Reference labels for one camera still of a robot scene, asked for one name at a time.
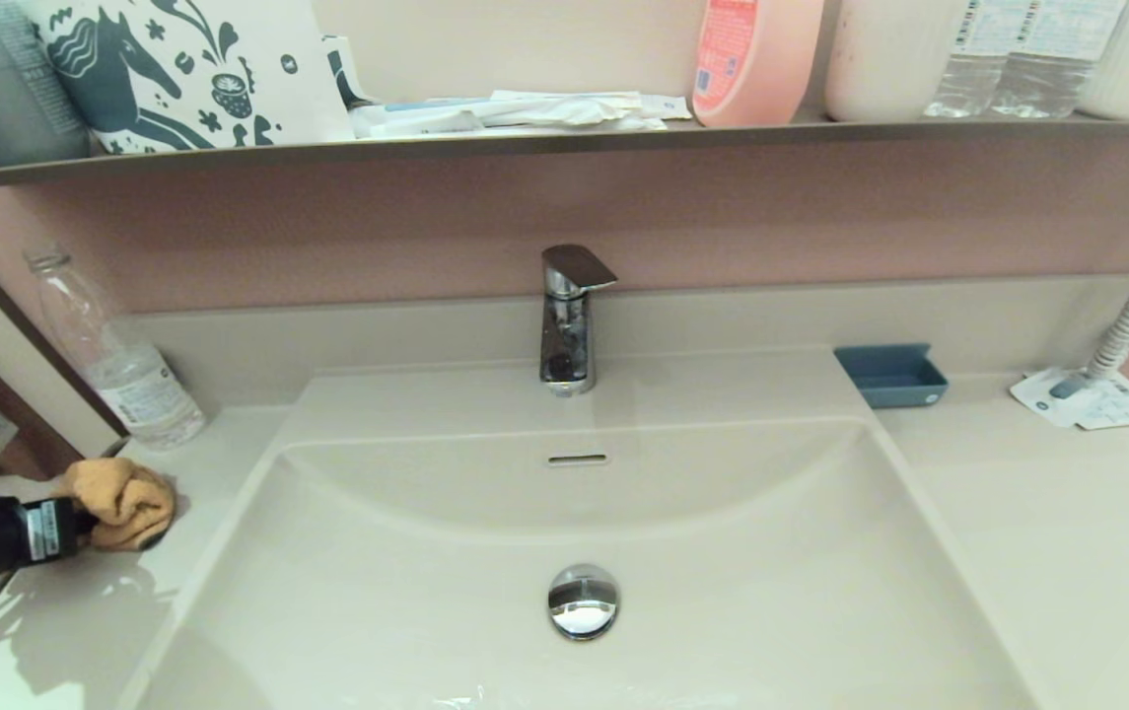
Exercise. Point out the chrome drain stopper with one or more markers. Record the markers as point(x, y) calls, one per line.
point(584, 602)

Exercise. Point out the pink plastic bottle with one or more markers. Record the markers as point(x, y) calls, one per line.
point(771, 69)

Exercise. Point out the orange grey-backed microfibre cloth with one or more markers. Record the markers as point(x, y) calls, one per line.
point(125, 503)

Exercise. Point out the brown wall shelf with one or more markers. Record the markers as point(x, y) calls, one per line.
point(525, 144)

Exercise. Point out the beige ceramic sink basin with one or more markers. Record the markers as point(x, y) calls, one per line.
point(771, 592)

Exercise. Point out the blue soap dish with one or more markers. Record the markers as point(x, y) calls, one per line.
point(894, 380)

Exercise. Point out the cream white jar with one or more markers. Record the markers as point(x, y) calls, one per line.
point(880, 69)

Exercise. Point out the white packet with blue stripe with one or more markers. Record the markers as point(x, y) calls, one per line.
point(421, 122)

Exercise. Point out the white bag with horse print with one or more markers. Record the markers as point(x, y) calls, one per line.
point(268, 99)

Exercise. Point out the white printed paper leaflet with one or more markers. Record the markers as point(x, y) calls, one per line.
point(1121, 406)

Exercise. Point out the small white printed box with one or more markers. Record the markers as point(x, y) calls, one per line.
point(342, 69)

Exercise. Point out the small white card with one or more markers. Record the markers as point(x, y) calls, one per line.
point(670, 106)

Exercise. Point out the white crumpled wrapper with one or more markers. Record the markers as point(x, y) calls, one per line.
point(574, 108)

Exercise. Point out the clear plastic water bottle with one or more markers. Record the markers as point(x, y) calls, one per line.
point(968, 89)
point(1047, 79)

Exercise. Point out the chrome faucet body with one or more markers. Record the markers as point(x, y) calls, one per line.
point(564, 340)

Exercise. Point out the capless clear plastic bottle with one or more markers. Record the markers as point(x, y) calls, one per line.
point(130, 385)

